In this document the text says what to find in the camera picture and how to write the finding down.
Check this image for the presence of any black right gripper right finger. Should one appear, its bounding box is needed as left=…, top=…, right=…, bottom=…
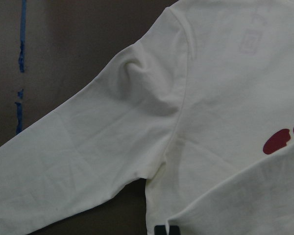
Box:
left=169, top=225, right=180, bottom=235

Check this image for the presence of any white long-sleeve shirt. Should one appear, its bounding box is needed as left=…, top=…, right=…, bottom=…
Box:
left=0, top=0, right=294, bottom=235

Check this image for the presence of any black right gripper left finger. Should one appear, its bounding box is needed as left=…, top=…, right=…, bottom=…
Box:
left=154, top=225, right=167, bottom=235

